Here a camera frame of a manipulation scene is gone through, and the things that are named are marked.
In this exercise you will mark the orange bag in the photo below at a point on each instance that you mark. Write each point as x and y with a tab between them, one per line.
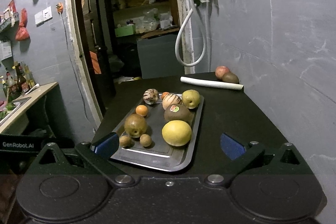
95	62

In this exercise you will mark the large yellow round fruit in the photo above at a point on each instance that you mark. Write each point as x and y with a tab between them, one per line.
176	133

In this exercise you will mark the large kiwi with red sticker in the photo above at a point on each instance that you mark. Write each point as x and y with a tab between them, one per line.
179	114

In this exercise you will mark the white wall switch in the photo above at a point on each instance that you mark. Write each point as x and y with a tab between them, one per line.
43	16

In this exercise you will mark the group of condiment bottles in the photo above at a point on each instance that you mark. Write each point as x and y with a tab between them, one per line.
19	79

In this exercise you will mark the dark brown round fruit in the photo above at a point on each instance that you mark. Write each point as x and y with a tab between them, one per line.
231	78

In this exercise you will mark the white rolled tube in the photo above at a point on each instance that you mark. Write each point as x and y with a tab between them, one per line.
210	83

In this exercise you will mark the green box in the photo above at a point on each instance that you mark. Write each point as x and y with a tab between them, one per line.
125	30

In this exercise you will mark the beige kitchen counter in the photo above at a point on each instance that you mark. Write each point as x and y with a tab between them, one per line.
43	88

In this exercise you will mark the white yellow floor item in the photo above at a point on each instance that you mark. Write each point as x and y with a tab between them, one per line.
128	79

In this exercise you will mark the small brown kiwi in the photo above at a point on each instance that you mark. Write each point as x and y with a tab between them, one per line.
145	140
125	141

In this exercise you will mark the white paper sheet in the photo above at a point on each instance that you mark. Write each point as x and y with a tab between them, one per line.
5	49

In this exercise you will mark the pile of clear plastic bags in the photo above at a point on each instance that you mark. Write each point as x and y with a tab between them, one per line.
155	19

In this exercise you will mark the brown cardboard sheet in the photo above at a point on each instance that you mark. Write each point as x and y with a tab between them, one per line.
160	33

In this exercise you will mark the brown pear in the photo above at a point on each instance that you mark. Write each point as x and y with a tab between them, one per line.
135	125

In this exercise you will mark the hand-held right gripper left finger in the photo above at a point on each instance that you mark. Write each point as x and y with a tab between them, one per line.
106	146

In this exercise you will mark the red net bag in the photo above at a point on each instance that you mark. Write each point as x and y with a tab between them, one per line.
23	18
22	33

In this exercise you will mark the metal sink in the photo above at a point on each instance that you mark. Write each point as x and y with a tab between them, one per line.
15	106

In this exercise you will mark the grey cabinet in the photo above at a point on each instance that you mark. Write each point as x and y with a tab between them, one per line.
157	58

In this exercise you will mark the small orange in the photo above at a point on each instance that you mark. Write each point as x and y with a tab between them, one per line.
141	110
165	95

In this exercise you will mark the wall rack with packets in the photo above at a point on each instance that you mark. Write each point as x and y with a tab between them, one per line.
9	16

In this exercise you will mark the green pear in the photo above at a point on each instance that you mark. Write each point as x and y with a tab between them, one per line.
191	99

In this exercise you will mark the green vegetables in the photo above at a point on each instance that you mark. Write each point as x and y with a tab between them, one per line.
6	109

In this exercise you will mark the red apple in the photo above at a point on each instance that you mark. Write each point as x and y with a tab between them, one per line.
221	71

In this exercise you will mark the metal tray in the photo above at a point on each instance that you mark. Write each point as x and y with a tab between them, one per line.
157	150

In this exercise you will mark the striped round fruit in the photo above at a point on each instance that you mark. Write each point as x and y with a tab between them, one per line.
172	101
151	96

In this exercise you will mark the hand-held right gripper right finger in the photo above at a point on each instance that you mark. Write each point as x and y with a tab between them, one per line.
232	146

